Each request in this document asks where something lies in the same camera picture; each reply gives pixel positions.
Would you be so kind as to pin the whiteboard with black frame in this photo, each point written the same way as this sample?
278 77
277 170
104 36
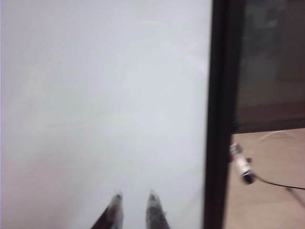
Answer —
95 95

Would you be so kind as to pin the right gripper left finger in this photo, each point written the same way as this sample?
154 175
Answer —
113 214

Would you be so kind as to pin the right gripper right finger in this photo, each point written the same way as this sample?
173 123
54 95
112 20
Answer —
155 214

